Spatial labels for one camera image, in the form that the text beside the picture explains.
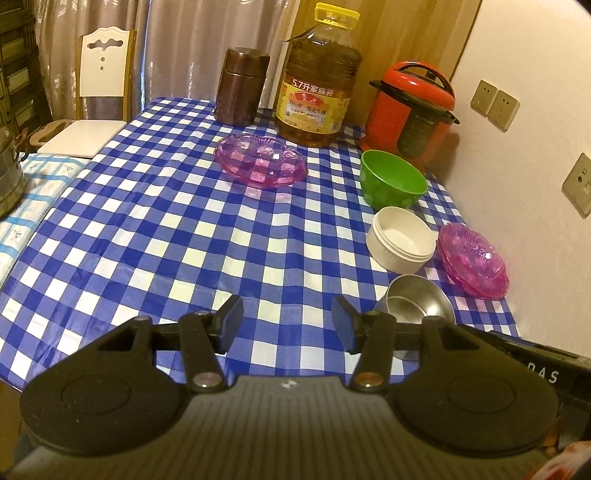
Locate red electric rice cooker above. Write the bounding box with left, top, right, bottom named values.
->
left=362, top=61, right=460, bottom=174

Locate large cooking oil bottle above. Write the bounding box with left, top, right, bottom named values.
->
left=274, top=2, right=363, bottom=148

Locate blue white checkered tablecloth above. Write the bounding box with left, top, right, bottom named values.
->
left=0, top=96, right=520, bottom=411

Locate large purple glass plate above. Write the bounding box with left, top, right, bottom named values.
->
left=213, top=134, right=308, bottom=189

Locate brown metal canister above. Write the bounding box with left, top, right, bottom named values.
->
left=215, top=46, right=271, bottom=126

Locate wooden wall panel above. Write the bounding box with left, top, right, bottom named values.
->
left=259, top=0, right=483, bottom=134

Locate dark wooden shelf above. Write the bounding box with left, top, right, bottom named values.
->
left=0, top=0, right=51, bottom=139

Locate light blue patterned cloth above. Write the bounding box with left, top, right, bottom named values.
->
left=0, top=154, right=88, bottom=287

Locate small pink glass plate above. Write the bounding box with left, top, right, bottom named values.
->
left=441, top=249, right=510, bottom=301
left=438, top=222, right=506, bottom=289

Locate white wooden chair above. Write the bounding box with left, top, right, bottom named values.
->
left=30, top=27, right=138, bottom=160

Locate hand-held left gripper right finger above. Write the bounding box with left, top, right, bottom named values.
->
left=332, top=295, right=481, bottom=393

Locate green plastic bowl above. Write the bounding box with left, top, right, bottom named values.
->
left=360, top=150, right=428, bottom=211

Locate white plastic bowl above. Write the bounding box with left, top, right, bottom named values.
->
left=366, top=206, right=437, bottom=274

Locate metal pot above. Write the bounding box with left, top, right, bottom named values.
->
left=0, top=127, right=28, bottom=217

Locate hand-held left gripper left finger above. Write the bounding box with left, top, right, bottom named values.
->
left=95, top=294, right=245, bottom=394

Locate stainless steel bowl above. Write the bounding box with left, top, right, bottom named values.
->
left=374, top=274, right=455, bottom=361

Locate reddish cloth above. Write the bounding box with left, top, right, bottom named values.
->
left=542, top=440, right=591, bottom=480

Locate beige wall socket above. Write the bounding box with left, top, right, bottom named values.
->
left=561, top=152, right=591, bottom=219
left=488, top=90, right=521, bottom=131
left=470, top=80, right=498, bottom=114

